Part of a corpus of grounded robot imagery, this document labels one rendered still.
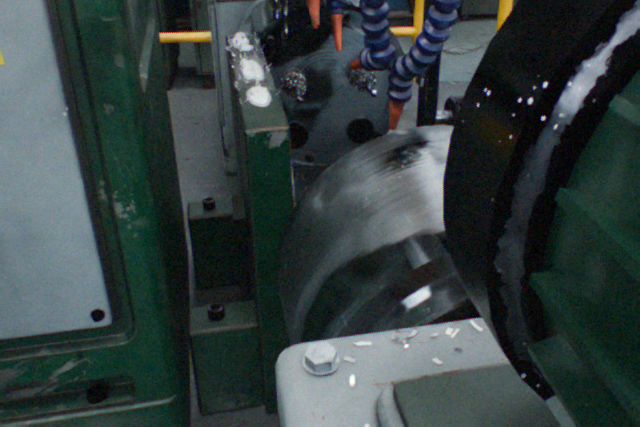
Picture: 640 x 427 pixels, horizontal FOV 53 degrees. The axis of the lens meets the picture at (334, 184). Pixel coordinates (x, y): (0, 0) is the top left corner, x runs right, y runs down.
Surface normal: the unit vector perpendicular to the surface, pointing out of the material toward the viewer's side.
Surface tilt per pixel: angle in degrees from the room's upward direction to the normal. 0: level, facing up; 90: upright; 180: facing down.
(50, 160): 90
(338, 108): 90
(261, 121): 0
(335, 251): 47
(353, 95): 90
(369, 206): 32
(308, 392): 0
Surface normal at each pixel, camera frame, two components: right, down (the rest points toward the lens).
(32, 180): 0.20, 0.47
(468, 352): 0.00, -0.88
